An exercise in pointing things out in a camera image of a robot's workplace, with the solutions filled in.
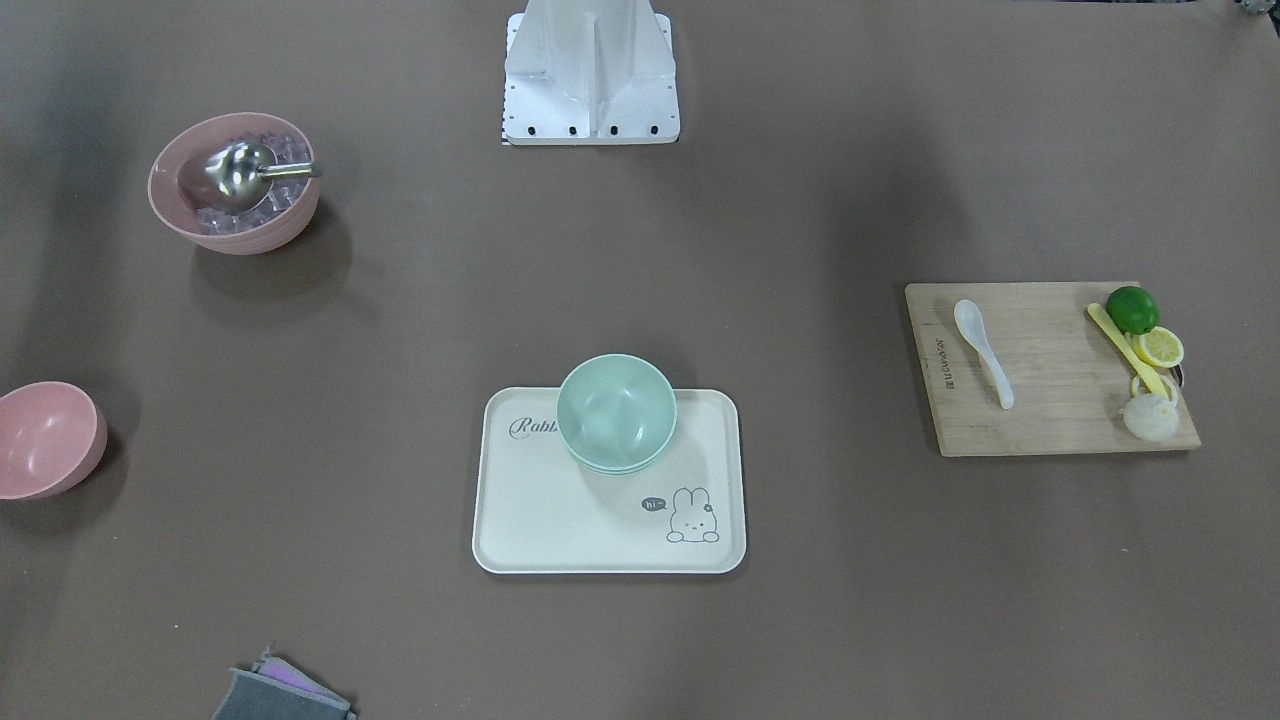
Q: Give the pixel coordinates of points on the metal ice scoop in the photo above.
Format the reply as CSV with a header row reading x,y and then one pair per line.
x,y
239,176

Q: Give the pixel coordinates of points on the grey folded cloth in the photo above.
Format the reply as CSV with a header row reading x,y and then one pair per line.
x,y
273,688

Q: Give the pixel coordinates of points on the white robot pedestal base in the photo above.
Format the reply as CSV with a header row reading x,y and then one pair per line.
x,y
582,73

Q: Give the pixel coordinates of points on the lemon slice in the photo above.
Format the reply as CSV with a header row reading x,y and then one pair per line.
x,y
1139,388

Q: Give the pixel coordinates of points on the lemon half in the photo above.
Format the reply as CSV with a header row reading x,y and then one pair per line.
x,y
1159,347

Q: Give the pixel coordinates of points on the green lime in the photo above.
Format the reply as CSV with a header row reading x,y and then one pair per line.
x,y
1133,310

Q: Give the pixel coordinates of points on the white ceramic spoon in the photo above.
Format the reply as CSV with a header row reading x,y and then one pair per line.
x,y
972,327

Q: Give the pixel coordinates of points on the white steamed bun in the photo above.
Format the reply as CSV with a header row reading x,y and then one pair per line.
x,y
1151,417

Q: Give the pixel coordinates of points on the green bowl stack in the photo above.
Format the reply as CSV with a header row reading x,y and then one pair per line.
x,y
616,414

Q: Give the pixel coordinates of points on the cream rabbit tray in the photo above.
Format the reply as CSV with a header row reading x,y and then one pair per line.
x,y
539,512

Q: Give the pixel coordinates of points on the large pink ice bowl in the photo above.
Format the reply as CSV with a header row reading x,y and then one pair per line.
x,y
274,221

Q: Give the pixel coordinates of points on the bamboo cutting board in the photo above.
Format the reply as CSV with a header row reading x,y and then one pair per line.
x,y
1070,383

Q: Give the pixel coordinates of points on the yellow plastic knife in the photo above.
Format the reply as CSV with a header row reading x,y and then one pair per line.
x,y
1150,379

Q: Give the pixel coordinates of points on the small pink bowl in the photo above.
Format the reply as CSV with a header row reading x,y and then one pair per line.
x,y
52,437

